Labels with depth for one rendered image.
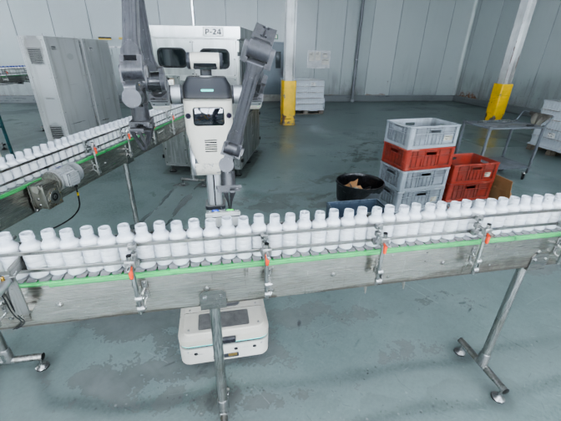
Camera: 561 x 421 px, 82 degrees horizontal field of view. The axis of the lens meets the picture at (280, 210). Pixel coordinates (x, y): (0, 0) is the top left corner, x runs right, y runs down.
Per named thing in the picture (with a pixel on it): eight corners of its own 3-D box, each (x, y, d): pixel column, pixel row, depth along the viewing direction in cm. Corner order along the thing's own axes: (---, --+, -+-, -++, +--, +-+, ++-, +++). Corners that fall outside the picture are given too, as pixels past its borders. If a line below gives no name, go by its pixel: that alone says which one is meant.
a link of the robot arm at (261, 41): (283, 22, 108) (255, 11, 107) (272, 59, 107) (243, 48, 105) (266, 81, 152) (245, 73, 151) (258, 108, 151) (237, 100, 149)
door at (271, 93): (260, 102, 1248) (260, 41, 1156) (260, 102, 1257) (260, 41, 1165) (285, 102, 1267) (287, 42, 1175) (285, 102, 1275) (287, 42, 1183)
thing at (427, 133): (407, 150, 311) (411, 127, 302) (382, 140, 346) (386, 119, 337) (457, 146, 329) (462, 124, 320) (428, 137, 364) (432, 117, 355)
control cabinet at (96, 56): (105, 132, 742) (85, 38, 658) (126, 133, 737) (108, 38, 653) (82, 140, 669) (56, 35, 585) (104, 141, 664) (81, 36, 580)
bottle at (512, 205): (502, 234, 143) (515, 200, 136) (492, 227, 148) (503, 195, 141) (513, 233, 144) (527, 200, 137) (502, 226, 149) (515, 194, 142)
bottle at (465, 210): (457, 239, 138) (467, 204, 131) (446, 232, 143) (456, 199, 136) (467, 236, 140) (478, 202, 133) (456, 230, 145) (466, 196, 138)
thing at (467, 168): (450, 185, 354) (455, 165, 345) (426, 172, 390) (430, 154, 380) (495, 180, 368) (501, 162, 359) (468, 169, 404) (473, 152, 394)
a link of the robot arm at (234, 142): (276, 48, 111) (246, 37, 110) (275, 52, 106) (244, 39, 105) (245, 154, 136) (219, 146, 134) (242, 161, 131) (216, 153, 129)
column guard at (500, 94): (490, 125, 907) (503, 83, 858) (480, 123, 941) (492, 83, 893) (502, 125, 914) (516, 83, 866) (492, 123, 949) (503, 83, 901)
